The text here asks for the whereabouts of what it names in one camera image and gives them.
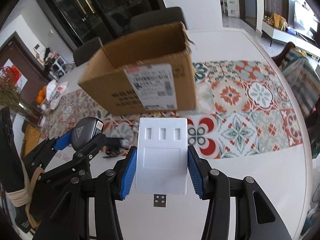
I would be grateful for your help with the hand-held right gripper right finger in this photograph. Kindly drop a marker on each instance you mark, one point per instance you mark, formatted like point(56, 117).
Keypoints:
point(196, 177)

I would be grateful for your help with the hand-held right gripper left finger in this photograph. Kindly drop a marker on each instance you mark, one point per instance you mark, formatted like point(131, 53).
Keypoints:
point(127, 177)

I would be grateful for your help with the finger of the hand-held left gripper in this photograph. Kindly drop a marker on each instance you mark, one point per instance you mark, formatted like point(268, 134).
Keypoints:
point(96, 143)
point(61, 140)

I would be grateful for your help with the grey round charger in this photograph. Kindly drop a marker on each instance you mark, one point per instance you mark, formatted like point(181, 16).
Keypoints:
point(85, 132)

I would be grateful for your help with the white USB hub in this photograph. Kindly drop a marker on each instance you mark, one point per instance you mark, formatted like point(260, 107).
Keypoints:
point(161, 160)

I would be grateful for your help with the brown cardboard box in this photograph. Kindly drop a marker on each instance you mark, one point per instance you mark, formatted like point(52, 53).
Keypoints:
point(112, 92)

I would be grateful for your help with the yellow woven tissue box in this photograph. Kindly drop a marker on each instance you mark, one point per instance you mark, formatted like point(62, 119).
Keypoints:
point(31, 137)

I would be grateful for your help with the white fruit basket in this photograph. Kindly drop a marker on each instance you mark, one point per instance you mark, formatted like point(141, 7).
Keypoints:
point(43, 106)

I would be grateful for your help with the glass vase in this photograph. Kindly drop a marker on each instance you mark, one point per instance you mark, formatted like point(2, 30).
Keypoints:
point(28, 116)

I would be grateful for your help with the orange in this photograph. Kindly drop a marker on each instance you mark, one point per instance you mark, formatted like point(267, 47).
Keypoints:
point(44, 90)
point(40, 98)

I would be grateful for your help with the white patterned snack bag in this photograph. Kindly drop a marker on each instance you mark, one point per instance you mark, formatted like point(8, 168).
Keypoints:
point(57, 93)

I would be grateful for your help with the dried flower bouquet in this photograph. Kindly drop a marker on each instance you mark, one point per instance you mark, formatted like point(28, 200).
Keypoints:
point(11, 90)

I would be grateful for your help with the tile-patterned table runner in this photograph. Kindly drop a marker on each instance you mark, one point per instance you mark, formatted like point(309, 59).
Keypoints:
point(237, 120)

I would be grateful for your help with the white shoe rack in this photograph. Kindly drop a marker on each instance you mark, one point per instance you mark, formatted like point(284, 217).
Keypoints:
point(58, 67)

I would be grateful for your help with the red door decoration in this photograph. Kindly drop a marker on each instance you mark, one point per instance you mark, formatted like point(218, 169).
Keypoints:
point(16, 73)

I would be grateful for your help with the dark grey dining chair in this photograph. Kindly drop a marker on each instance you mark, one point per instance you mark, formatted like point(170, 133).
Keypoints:
point(157, 18)
point(87, 51)

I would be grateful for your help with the white intercom panel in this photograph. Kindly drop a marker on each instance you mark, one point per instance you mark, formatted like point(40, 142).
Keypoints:
point(37, 47)

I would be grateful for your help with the brown entrance door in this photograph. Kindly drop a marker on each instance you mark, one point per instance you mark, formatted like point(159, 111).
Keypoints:
point(15, 50)

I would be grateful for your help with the black glass sliding door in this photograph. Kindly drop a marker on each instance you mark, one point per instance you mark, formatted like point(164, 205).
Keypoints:
point(100, 7)

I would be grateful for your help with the wooden chair with striped cloth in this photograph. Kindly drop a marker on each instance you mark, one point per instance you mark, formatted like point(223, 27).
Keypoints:
point(302, 80)

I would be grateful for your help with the yellow slippers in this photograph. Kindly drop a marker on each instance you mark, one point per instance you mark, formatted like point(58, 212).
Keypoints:
point(301, 52)

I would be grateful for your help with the white TV console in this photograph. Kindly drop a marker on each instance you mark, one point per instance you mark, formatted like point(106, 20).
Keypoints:
point(280, 35)

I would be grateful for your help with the white drawer cabinet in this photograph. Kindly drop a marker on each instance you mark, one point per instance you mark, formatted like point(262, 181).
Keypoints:
point(230, 3)

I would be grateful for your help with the yellow gift bag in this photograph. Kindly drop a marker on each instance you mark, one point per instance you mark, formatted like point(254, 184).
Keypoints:
point(279, 21)

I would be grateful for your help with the dark hallway door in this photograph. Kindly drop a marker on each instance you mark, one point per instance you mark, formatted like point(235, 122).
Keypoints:
point(247, 2)

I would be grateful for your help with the television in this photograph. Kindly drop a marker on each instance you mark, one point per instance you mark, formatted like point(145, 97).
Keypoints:
point(303, 17)

